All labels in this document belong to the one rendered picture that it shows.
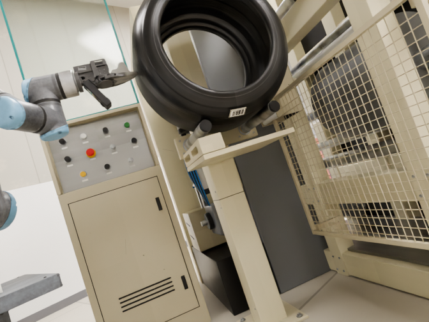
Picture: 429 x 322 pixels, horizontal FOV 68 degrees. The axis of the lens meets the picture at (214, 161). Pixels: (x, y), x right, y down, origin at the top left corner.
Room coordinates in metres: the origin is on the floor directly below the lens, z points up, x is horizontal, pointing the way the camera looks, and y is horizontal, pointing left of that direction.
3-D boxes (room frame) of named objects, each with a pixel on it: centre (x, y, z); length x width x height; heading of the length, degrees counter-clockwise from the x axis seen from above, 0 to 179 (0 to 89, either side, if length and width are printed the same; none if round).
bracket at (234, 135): (1.47, -0.05, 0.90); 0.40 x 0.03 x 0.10; 106
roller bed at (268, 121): (1.62, -0.40, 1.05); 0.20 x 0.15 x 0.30; 16
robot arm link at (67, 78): (1.07, 0.39, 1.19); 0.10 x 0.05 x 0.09; 16
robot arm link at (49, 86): (1.04, 0.47, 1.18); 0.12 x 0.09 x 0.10; 106
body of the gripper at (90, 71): (1.09, 0.31, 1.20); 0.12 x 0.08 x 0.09; 106
